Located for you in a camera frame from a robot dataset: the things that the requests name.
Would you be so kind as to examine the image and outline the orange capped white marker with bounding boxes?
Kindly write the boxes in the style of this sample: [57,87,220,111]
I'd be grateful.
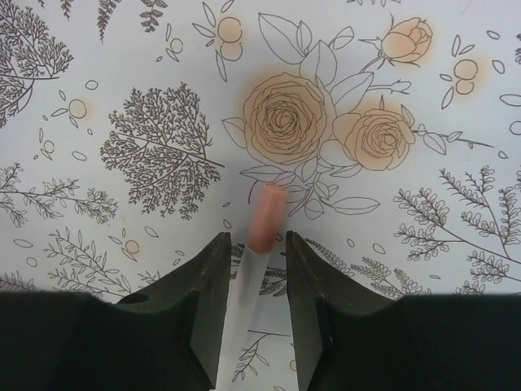
[216,184,288,390]

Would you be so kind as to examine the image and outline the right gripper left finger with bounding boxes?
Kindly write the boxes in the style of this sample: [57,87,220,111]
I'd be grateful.
[1,233,231,390]

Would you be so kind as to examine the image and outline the floral patterned table mat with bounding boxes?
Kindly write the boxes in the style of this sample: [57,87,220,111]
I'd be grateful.
[1,1,520,390]

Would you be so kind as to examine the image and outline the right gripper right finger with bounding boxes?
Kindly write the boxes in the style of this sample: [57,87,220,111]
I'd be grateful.
[286,231,520,390]

